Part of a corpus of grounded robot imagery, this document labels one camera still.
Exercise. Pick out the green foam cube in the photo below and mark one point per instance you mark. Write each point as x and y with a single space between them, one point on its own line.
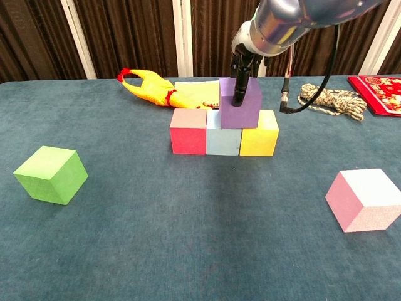
50 175

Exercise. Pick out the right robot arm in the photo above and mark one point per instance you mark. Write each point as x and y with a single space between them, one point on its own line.
282 22

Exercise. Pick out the yellow spiral notebook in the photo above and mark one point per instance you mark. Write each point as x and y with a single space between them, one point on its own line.
200 92

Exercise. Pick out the light blue foam cube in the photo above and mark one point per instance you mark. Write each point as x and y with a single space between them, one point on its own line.
223 141

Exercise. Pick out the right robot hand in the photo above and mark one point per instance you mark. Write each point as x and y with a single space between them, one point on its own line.
242 62

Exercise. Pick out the pink foam cube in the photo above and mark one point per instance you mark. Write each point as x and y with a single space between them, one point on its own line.
354 194

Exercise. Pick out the white frame post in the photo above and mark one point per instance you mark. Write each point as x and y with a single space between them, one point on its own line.
78 37
376 47
261 69
183 37

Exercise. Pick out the purple foam cube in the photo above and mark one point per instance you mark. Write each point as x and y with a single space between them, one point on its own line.
241 117

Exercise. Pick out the yellow rubber chicken toy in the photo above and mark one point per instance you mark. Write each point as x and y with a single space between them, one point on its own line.
153 89

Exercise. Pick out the yellow foam cube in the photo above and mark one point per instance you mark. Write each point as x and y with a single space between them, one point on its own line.
258 141

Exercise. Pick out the red festive spiral calendar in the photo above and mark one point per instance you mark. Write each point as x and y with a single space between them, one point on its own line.
382 94

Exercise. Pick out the red foam cube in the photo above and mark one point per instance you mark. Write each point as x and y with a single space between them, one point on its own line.
188 138

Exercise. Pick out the teal felt table cloth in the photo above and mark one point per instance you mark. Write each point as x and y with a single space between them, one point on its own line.
188 235

